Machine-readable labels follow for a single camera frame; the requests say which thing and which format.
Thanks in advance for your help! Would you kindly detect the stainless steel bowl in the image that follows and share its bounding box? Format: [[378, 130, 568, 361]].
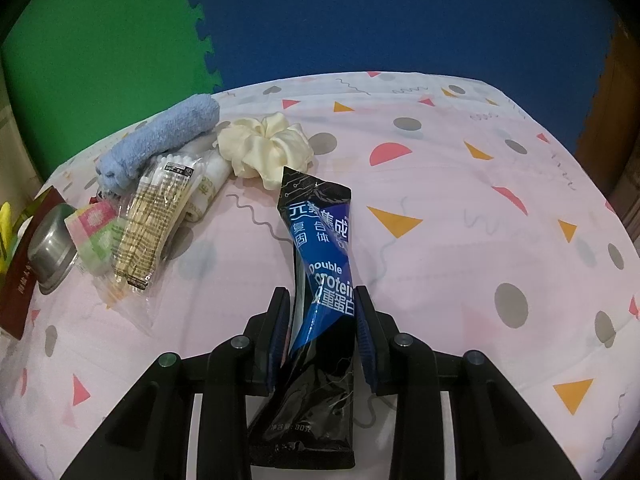
[[27, 203, 81, 295]]

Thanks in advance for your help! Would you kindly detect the black and blue snack packet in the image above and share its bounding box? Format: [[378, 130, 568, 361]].
[[247, 166, 357, 470]]

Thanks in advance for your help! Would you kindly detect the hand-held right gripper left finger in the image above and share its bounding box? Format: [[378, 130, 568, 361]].
[[60, 286, 292, 480]]

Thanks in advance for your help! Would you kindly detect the blue foam mat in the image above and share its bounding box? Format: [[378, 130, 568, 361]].
[[177, 0, 618, 93]]

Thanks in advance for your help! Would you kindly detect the yellow object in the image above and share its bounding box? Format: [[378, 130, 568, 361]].
[[0, 201, 16, 266]]

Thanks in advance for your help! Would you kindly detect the light blue fuzzy sock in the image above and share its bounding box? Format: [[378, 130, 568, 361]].
[[96, 95, 221, 192]]

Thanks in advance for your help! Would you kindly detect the green foam mat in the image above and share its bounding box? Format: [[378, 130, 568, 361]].
[[0, 0, 226, 181]]

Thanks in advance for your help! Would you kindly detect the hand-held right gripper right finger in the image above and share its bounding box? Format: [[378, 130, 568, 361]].
[[354, 285, 583, 480]]

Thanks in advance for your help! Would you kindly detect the cotton swab plastic packet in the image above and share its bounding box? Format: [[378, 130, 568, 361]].
[[100, 152, 213, 307]]

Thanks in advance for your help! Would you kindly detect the pink patterned bedsheet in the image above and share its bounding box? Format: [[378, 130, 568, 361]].
[[0, 71, 640, 480]]

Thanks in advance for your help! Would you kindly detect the brown foam mat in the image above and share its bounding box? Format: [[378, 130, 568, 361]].
[[575, 15, 640, 221]]

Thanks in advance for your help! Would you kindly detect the cream satin scrunchie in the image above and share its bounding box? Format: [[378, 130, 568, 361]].
[[216, 112, 315, 191]]

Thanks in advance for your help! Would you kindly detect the pink and green packet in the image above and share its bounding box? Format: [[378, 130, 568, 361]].
[[65, 199, 126, 277]]

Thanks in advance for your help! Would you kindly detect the dark red booklet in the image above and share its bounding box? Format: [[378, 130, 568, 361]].
[[0, 186, 76, 341]]

